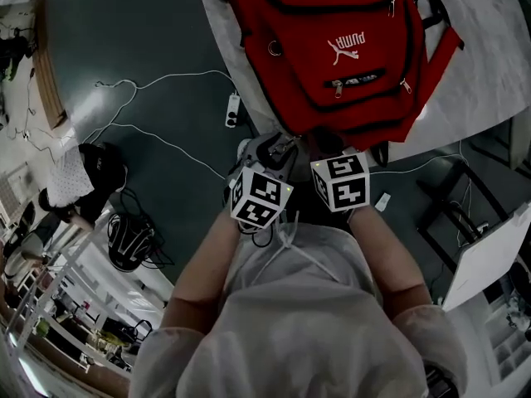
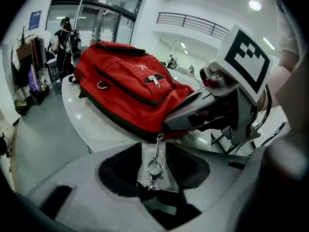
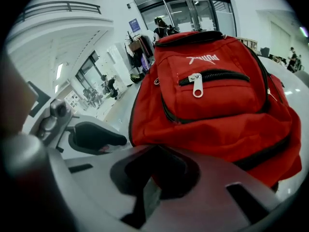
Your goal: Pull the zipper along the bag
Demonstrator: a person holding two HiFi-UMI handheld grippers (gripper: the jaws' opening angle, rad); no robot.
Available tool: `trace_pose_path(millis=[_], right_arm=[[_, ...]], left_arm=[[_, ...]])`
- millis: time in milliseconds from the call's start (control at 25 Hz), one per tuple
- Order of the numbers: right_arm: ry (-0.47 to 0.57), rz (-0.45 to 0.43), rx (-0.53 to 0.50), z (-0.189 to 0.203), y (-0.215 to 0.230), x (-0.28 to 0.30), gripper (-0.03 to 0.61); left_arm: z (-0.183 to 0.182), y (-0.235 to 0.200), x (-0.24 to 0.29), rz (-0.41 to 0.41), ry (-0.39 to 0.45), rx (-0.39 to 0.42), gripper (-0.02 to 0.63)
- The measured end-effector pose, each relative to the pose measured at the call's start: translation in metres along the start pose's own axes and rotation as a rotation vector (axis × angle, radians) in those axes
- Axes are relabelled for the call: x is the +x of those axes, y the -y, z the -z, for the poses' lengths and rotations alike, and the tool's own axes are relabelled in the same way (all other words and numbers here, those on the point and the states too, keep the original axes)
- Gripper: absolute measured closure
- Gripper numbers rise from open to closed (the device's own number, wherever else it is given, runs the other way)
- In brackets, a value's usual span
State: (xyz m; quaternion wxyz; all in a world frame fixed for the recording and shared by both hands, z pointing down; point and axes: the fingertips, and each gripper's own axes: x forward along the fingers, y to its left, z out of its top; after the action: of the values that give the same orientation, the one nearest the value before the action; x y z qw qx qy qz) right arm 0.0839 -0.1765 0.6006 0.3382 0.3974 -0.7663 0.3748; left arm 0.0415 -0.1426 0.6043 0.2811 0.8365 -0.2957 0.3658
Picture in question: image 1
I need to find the white power strip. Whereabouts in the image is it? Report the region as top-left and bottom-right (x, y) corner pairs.
(223, 90), (242, 129)

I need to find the wooden platform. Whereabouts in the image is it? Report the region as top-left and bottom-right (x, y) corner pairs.
(32, 0), (70, 130)

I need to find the white looped floor cable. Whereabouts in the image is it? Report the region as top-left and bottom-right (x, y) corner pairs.
(89, 70), (234, 140)

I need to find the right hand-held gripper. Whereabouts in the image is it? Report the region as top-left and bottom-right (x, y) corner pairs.
(309, 147), (372, 214)

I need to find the black cable bundle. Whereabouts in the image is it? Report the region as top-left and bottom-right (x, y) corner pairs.
(106, 188), (176, 271)

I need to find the person's left forearm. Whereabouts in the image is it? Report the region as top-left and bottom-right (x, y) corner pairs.
(159, 211), (250, 339)

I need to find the person's right forearm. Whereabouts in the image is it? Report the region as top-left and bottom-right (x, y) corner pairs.
(346, 204), (435, 319)

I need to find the red backpack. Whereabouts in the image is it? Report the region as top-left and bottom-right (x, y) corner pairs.
(215, 0), (465, 167)

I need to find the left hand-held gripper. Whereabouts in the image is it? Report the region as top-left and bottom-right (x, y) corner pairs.
(227, 133), (301, 230)

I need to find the white shelf rack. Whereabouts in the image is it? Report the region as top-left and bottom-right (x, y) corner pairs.
(0, 205), (169, 389)

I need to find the marble table with black legs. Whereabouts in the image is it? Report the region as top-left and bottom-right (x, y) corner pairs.
(194, 0), (531, 162)

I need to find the person's white sweater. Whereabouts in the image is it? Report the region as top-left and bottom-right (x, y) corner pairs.
(128, 221), (468, 398)

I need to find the white table with black frame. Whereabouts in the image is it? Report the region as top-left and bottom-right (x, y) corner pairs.
(417, 155), (531, 313)

